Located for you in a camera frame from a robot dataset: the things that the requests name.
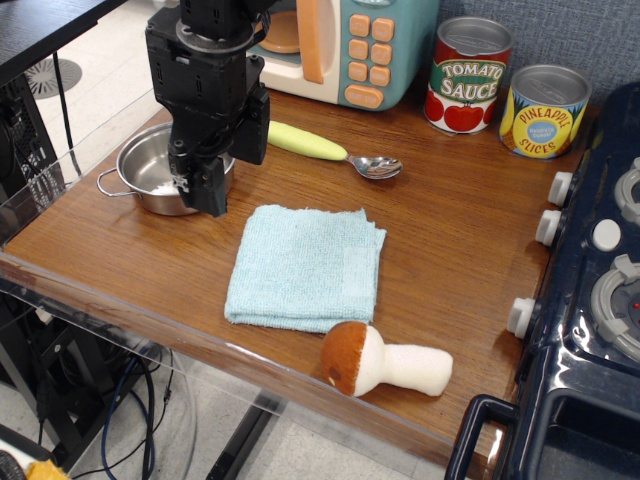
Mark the round floor vent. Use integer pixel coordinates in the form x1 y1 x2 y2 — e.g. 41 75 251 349
25 58 82 100

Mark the pineapple slices can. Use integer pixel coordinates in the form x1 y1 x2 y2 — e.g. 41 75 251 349
499 64 592 160

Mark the light blue folded cloth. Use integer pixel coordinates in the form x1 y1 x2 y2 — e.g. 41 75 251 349
224 205 386 333

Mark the spoon with yellow-green handle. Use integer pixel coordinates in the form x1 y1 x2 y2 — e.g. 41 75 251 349
268 120 403 180

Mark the blue cable under table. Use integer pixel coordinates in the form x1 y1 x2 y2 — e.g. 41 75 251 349
101 349 157 480

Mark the plush brown and white mushroom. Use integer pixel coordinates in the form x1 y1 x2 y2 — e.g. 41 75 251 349
320 321 454 397

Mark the black cable under table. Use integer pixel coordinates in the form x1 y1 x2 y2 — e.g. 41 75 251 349
69 349 176 480

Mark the black desk at left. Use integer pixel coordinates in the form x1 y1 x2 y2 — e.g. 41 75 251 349
1 0 122 200

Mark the tomato sauce can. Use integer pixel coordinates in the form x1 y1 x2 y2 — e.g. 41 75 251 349
424 16 514 134

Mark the toy microwave teal and orange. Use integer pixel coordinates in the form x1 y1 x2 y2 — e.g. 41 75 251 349
250 0 440 111

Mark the silver metal bowl with handles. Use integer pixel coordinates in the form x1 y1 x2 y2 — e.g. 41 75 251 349
97 121 236 216

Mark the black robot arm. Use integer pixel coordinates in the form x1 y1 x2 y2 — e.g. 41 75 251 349
145 1 272 217

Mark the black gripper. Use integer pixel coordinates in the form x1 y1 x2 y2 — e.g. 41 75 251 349
145 10 270 217

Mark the dark blue toy stove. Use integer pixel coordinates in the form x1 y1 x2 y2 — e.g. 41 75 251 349
446 83 639 479

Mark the black table leg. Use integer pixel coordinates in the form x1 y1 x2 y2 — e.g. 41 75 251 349
205 406 272 480

